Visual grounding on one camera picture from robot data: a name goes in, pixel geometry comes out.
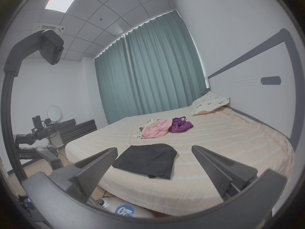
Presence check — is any pink garment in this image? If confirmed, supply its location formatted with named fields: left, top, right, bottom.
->
left=142, top=118, right=173, bottom=139

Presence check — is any white printed pillow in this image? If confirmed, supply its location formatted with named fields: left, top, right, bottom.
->
left=192, top=91, right=230, bottom=115

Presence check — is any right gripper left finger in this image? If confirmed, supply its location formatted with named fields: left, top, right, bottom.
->
left=51, top=147, right=119, bottom=198

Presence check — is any black padded seat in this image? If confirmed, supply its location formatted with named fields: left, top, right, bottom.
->
left=57, top=119, right=97, bottom=145

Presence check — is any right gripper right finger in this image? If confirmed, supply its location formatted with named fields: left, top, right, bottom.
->
left=191, top=145, right=258, bottom=199

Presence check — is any black polo shirt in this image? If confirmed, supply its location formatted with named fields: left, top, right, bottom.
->
left=112, top=143, right=178, bottom=180

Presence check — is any purple garment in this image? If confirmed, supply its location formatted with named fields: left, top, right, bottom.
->
left=169, top=116, right=194, bottom=134

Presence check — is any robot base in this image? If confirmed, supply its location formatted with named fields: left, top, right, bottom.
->
left=18, top=193, right=156, bottom=228

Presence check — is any bed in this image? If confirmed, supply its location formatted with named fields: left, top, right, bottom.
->
left=65, top=28, right=302, bottom=218

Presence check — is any blue-green curtain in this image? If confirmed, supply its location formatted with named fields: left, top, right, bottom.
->
left=125, top=10, right=210, bottom=117
left=94, top=35, right=134, bottom=125

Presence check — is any ceiling air vent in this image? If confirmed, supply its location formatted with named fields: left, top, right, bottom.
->
left=33, top=23, right=66, bottom=37

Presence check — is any white printed garment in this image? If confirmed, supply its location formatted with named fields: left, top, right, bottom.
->
left=135, top=118, right=160, bottom=138

